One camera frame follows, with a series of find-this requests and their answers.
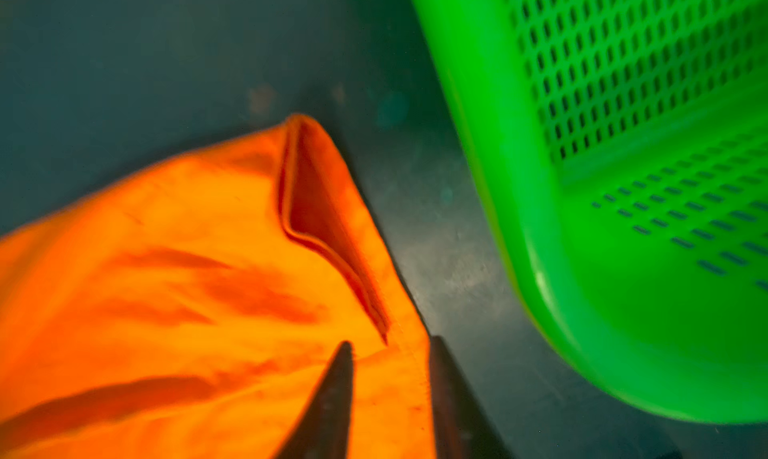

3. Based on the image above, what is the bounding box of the orange t shirt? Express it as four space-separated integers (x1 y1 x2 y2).
1 115 436 458

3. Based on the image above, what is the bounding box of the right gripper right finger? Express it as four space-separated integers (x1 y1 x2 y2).
429 336 513 459

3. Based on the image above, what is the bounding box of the green plastic basket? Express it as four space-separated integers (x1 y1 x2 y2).
412 0 767 424

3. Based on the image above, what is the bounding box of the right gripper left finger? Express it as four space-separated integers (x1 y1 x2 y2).
275 341 354 459

